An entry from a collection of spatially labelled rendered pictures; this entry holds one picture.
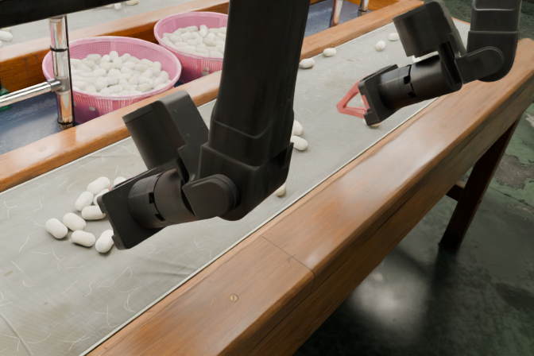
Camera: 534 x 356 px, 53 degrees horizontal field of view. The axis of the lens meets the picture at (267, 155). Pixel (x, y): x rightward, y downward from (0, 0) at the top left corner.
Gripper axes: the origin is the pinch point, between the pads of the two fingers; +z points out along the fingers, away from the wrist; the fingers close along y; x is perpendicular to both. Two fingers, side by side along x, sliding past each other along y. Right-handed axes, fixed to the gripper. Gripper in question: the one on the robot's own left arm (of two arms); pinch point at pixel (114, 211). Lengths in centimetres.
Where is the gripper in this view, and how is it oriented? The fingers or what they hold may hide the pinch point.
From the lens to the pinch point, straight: 69.7
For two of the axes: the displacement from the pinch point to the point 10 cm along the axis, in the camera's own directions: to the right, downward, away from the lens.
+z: -6.6, 1.9, 7.2
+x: 4.0, 9.1, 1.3
